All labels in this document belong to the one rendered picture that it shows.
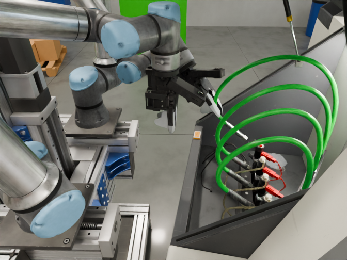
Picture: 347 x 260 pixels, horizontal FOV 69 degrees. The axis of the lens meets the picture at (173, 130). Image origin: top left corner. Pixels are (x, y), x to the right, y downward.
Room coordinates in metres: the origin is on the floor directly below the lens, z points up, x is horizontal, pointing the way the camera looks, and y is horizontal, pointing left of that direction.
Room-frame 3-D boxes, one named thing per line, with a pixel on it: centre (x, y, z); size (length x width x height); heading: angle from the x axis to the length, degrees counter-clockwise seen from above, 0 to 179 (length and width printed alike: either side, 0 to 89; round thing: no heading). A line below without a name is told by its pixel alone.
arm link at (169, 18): (0.64, 0.02, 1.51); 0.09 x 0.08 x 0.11; 135
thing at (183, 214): (0.75, -0.07, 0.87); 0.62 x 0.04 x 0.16; 169
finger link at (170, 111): (0.62, 0.01, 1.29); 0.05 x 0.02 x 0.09; 169
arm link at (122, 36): (0.58, 0.10, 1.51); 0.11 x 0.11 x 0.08; 45
